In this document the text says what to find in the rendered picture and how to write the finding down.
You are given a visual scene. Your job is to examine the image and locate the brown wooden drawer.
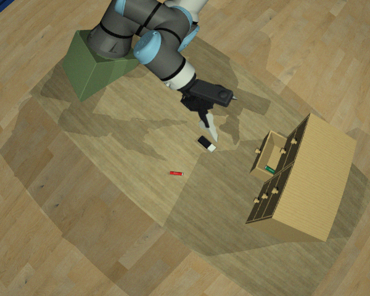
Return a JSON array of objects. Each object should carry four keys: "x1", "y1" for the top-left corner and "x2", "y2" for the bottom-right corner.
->
[
  {"x1": 254, "y1": 173, "x2": 281, "y2": 220},
  {"x1": 274, "y1": 129, "x2": 297, "y2": 176},
  {"x1": 247, "y1": 180, "x2": 271, "y2": 222},
  {"x1": 263, "y1": 165, "x2": 293, "y2": 218},
  {"x1": 284, "y1": 118, "x2": 308, "y2": 168},
  {"x1": 250, "y1": 131, "x2": 287, "y2": 182}
]

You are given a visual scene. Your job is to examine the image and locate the green aa battery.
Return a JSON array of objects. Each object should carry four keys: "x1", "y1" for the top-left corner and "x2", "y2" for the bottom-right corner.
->
[{"x1": 265, "y1": 165, "x2": 275, "y2": 174}]

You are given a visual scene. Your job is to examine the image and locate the light wooden chest of drawers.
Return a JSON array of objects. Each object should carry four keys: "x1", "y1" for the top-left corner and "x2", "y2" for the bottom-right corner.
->
[{"x1": 245, "y1": 113, "x2": 356, "y2": 242}]

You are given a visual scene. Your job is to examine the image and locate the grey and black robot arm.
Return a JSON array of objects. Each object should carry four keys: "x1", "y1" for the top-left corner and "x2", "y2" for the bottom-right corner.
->
[{"x1": 87, "y1": 0, "x2": 234, "y2": 107}]

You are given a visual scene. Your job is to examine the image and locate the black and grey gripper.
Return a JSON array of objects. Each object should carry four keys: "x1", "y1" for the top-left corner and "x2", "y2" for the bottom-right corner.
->
[{"x1": 177, "y1": 73, "x2": 218, "y2": 142}]

